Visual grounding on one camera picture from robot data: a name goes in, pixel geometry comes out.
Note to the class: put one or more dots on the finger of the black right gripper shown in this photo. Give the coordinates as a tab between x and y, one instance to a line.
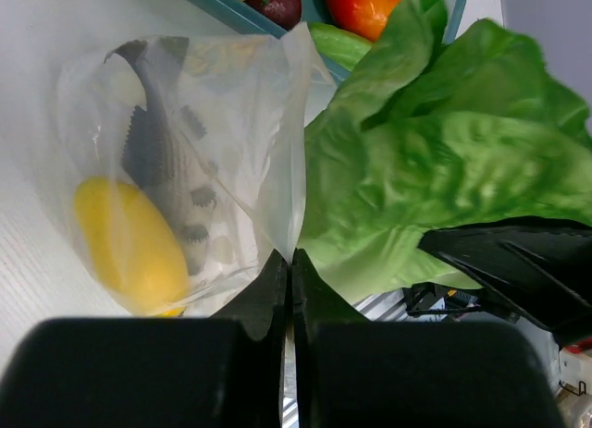
540	267

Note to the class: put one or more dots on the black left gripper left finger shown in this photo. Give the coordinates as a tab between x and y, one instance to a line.
254	382

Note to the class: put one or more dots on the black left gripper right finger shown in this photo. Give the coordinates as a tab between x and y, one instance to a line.
330	357

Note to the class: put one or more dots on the yellow bell pepper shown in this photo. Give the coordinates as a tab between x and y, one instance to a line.
134	252

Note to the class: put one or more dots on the green white lettuce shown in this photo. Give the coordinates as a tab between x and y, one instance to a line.
426	135

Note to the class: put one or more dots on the clear dotted zip bag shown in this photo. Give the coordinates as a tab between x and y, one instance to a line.
250	93

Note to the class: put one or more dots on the grey toy fish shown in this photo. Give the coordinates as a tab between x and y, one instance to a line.
157	154

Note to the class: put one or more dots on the teal plastic basket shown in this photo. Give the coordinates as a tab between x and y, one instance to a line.
246	20

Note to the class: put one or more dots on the pale green vegetable piece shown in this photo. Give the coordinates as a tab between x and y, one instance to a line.
342	47

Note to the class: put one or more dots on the orange persimmon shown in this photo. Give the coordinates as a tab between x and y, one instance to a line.
366	18

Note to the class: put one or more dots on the dark red plum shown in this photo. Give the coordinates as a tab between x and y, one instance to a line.
285	13

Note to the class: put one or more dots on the aluminium mounting rail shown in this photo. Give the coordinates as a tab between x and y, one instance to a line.
391	307

